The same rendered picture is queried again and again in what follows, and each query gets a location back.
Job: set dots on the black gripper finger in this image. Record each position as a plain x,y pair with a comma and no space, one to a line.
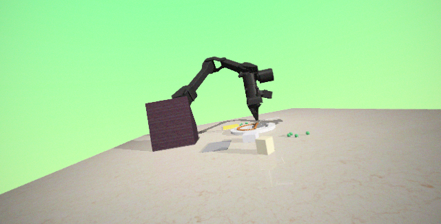
254,110

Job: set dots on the beige cube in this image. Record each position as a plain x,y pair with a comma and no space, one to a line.
264,145

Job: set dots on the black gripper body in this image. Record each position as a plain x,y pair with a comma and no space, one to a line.
251,92

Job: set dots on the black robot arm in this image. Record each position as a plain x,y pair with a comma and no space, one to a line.
248,71

